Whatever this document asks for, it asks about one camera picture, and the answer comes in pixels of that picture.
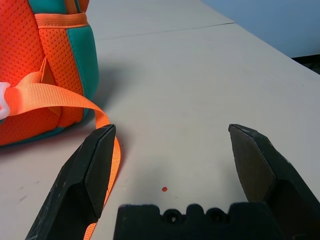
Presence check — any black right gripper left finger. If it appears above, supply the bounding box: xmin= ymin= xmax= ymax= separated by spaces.
xmin=23 ymin=124 xmax=117 ymax=240

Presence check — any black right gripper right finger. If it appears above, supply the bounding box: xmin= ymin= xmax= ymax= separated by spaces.
xmin=227 ymin=123 xmax=320 ymax=240

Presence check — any orange and teal backpack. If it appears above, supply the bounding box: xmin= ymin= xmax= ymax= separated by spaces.
xmin=0 ymin=0 xmax=122 ymax=240

